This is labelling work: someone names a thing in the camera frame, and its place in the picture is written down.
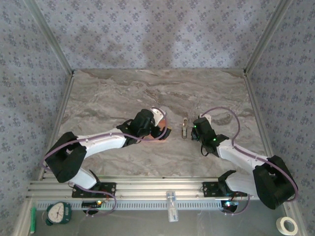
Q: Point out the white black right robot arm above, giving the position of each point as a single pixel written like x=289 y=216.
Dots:
x=238 y=155

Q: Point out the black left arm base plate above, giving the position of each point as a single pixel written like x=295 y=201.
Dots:
x=110 y=187

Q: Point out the green marker pen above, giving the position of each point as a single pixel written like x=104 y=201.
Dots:
x=33 y=218

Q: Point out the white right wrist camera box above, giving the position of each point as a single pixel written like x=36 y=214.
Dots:
x=206 y=117

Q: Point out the clear plastic bracket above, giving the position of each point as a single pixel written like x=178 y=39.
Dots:
x=172 y=211

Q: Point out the pink plastic tray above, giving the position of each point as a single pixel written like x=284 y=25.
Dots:
x=161 y=123

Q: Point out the green round clock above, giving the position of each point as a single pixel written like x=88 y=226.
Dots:
x=57 y=212

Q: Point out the aluminium mounting rail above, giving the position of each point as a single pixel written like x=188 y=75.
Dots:
x=160 y=186

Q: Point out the brown mini stapler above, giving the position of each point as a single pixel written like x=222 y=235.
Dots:
x=184 y=132

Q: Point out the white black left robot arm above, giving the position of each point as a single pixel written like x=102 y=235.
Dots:
x=103 y=142

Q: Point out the aluminium table side rail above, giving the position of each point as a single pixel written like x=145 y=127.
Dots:
x=253 y=98
x=61 y=110

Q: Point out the aluminium frame post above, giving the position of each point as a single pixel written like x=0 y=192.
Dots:
x=265 y=37
x=51 y=37

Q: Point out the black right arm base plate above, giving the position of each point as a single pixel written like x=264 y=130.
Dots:
x=209 y=189

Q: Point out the small circuit board with light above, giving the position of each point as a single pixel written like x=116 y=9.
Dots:
x=91 y=204
x=231 y=204

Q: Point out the white tape roll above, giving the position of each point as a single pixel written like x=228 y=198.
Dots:
x=279 y=225

